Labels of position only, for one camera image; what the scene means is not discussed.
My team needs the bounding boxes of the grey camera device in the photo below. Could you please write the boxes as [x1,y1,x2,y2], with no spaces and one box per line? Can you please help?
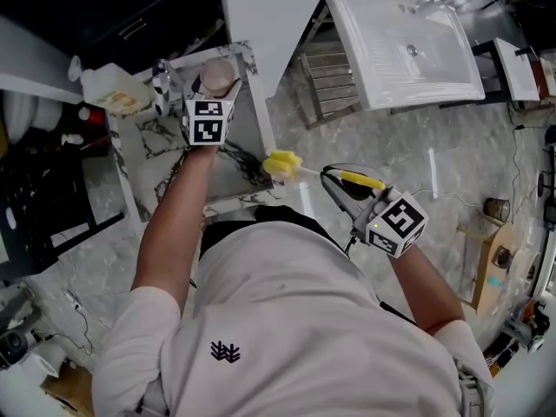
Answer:
[0,282,45,371]

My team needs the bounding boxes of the black metal rack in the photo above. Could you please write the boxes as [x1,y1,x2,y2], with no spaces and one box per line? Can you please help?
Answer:
[0,97,128,278]

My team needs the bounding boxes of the marble sink cabinet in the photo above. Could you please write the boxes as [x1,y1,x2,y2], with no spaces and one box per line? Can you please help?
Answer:
[106,40,288,229]

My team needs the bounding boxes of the white sink basin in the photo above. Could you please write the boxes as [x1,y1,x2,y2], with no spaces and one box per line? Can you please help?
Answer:
[324,0,487,112]

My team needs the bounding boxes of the dark table white top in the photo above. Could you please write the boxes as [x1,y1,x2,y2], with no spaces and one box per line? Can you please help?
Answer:
[471,36,542,110]

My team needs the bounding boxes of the low wooden table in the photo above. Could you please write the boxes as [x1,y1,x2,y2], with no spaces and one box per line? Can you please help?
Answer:
[471,222,525,319]

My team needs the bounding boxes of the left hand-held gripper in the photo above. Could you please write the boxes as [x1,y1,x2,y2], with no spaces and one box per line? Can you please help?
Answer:
[180,77,244,148]

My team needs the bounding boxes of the white pump soap bottle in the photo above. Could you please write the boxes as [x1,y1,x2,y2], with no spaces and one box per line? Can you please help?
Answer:
[68,55,151,115]

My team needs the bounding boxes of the large black appliance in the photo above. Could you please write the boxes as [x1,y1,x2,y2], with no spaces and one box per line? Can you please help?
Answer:
[0,0,227,71]

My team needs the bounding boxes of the white gooseneck faucet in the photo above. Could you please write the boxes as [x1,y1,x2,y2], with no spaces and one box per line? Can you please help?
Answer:
[419,0,461,17]

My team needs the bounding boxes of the person's right forearm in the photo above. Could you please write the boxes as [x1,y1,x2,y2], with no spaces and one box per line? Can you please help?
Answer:
[386,243,466,334]

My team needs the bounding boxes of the black orange device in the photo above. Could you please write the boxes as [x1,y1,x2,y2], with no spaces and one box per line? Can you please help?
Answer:
[503,300,547,354]

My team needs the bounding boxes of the black floor cable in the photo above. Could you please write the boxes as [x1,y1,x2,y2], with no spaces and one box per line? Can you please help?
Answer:
[63,290,96,356]

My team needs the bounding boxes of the red bottle white cap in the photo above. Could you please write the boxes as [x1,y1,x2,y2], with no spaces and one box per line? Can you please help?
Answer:
[77,105,108,137]

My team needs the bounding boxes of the person's black trousers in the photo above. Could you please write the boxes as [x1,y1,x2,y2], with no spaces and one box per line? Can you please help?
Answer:
[199,204,348,260]

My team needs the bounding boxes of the yellow sponge brush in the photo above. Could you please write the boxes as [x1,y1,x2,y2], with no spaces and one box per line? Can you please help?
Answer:
[261,149,388,192]

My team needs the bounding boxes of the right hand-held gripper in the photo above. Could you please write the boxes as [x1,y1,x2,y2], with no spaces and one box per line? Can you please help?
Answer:
[320,162,430,260]

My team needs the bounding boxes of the grey bag strap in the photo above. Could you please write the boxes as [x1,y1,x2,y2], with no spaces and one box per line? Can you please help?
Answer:
[453,354,497,417]

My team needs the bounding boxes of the cardboard box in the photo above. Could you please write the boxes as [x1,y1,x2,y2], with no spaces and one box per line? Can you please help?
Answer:
[40,362,96,417]

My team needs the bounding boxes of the pink glass cup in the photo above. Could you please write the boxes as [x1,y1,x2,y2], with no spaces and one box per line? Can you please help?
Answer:
[198,56,239,98]

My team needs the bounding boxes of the person's left forearm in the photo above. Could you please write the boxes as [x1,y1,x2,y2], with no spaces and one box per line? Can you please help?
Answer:
[129,143,218,316]

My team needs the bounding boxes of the white cylindrical container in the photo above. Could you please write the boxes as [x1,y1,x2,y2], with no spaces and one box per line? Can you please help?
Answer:
[24,341,67,381]

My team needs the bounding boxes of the glass jar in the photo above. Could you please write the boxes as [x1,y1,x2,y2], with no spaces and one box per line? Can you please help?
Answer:
[484,196,510,223]

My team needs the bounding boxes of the chrome faucet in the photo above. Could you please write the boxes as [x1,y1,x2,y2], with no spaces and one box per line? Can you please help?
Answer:
[151,57,175,116]

